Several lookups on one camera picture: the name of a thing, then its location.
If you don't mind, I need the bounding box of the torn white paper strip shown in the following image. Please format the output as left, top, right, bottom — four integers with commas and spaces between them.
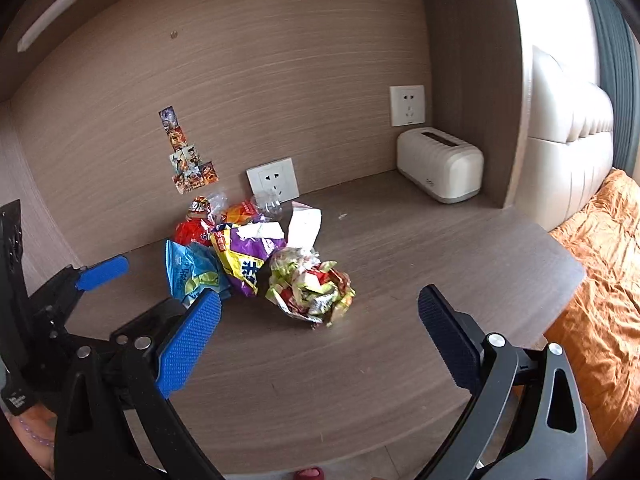
235, 221, 286, 241

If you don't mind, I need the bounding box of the white wall socket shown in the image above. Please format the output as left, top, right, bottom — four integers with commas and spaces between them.
390, 85, 426, 127
246, 157, 301, 206

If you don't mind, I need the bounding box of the yellow and purple snack bag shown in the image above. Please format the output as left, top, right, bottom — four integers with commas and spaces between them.
210, 224, 288, 298

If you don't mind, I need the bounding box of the clear plastic bag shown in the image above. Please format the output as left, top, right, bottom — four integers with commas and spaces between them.
205, 190, 232, 221

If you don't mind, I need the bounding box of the crumpled green and red wrapper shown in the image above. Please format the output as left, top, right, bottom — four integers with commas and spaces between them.
265, 246, 357, 330

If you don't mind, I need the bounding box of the red snack bag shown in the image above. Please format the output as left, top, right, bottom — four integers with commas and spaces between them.
174, 196, 221, 247

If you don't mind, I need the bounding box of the person's left forearm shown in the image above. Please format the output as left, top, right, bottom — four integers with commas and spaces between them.
0, 405, 58, 476

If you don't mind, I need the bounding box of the cream padded headboard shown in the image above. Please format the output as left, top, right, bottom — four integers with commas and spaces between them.
517, 45, 615, 233

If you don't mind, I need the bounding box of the bed with orange duvet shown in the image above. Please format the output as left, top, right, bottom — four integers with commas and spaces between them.
542, 169, 640, 461

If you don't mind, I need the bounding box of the strip of cartoon stickers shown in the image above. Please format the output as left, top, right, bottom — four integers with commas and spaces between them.
159, 105, 220, 195

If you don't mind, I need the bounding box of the white light strip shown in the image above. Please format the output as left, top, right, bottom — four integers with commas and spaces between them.
17, 0, 123, 53

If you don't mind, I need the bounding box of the blue snack bag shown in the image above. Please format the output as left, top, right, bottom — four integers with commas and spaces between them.
165, 239, 232, 308

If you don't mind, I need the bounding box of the plastic bottle with orange label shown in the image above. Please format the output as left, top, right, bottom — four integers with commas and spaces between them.
220, 192, 296, 226

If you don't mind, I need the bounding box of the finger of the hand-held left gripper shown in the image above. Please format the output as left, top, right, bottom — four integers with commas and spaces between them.
27, 255, 130, 321

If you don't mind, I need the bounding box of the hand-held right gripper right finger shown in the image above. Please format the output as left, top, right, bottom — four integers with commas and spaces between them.
415, 284, 590, 480

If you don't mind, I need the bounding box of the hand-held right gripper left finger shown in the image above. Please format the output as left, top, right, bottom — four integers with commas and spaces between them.
54, 290, 223, 480

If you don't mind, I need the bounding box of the white paper receipt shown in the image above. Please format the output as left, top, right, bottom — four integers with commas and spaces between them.
286, 201, 323, 261

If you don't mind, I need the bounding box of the teal curtain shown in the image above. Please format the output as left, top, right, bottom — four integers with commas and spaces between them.
580, 0, 640, 181

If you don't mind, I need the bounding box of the white ribbed tissue box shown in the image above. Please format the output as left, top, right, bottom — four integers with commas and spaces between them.
397, 128, 485, 205

